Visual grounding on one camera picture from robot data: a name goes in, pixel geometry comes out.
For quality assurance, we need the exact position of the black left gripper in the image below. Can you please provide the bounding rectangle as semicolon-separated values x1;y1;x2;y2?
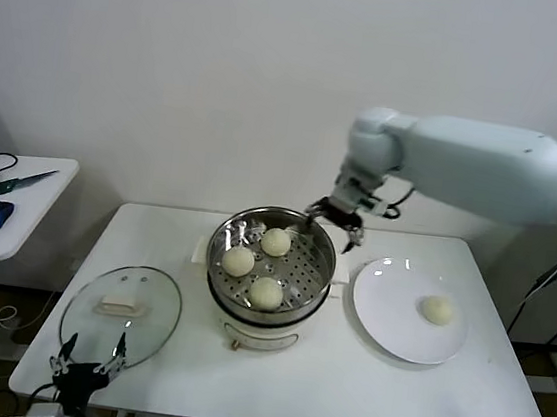
44;324;128;412

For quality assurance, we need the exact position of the white round plate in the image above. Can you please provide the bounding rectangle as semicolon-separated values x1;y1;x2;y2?
344;252;476;369

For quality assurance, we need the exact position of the white coiled floor cable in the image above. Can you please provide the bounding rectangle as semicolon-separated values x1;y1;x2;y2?
0;305;22;331

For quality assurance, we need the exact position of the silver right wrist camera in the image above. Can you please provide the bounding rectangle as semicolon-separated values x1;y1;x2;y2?
332;167;390;217

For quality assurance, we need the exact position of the black hanging cable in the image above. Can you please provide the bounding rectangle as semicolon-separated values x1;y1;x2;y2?
503;225;557;347

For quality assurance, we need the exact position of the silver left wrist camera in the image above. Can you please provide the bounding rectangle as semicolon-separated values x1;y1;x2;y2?
26;400;69;417

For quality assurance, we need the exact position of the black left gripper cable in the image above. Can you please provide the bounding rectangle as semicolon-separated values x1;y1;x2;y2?
29;377;59;405

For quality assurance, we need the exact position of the green black pointed tool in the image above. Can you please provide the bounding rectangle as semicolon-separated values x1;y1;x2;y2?
0;164;59;207

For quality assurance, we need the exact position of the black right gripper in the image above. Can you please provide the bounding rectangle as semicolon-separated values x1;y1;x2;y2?
300;195;370;257

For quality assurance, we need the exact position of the glass lid with cream handle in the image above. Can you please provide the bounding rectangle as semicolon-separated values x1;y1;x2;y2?
55;257;187;377

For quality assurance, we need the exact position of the white steamed baozi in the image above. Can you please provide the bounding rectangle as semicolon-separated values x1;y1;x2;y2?
221;246;258;280
247;275;287;315
258;226;293;259
418;293;456;327

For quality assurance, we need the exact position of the white electric cooker pot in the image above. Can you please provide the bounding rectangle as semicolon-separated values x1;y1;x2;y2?
180;234;354;364

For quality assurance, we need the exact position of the white side table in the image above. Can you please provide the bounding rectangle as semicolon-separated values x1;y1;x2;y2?
0;151;82;385

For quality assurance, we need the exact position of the stainless steel steamer basket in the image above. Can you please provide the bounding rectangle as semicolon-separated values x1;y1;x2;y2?
198;200;343;326

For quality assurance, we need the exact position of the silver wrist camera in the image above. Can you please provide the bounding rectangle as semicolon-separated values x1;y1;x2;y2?
26;400;69;417
332;167;390;217

